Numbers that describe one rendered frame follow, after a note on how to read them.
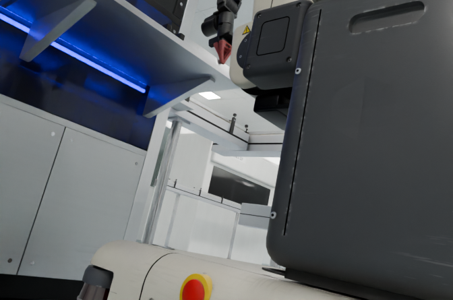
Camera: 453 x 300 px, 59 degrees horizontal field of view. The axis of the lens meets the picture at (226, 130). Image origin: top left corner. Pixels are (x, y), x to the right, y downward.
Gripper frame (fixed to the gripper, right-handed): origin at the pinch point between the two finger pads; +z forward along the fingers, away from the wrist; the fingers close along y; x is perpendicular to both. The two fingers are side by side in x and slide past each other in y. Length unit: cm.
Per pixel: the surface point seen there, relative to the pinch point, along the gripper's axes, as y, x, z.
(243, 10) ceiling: 161, -208, -235
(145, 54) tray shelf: 16.5, 20.5, 2.6
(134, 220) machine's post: 48, -10, 51
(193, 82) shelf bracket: 13.5, 0.1, 4.5
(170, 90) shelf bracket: 25.3, 0.0, 4.3
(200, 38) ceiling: 259, -240, -252
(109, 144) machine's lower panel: 44, 10, 27
